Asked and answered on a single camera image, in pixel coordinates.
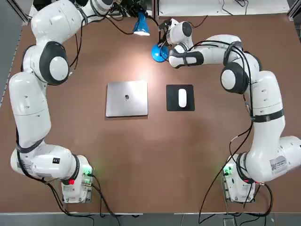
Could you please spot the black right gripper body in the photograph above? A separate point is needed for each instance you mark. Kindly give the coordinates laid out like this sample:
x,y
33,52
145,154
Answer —
x,y
165,25

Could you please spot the blue desk lamp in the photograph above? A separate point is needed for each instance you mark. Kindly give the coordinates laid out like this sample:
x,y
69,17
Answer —
x,y
141,26

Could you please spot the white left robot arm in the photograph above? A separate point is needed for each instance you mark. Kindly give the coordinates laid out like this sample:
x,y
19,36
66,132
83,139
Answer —
x,y
28,106

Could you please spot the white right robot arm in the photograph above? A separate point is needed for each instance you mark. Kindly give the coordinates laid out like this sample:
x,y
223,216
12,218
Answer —
x,y
265,99

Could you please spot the white computer mouse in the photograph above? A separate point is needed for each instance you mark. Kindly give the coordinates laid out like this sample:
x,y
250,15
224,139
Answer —
x,y
182,97

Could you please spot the black mouse pad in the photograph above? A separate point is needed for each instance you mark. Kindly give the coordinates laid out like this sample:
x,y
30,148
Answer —
x,y
171,103

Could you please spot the silver closed laptop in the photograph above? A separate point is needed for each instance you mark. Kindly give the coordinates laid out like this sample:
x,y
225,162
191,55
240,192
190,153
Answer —
x,y
117,106

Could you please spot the grey box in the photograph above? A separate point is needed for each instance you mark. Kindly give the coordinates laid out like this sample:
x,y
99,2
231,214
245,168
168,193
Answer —
x,y
229,222

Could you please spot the aluminium post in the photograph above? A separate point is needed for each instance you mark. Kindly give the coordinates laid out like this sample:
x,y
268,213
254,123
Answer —
x,y
156,9

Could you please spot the aluminium frame beam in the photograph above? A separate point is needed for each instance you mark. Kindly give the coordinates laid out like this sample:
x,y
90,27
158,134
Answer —
x,y
23,14
295,9

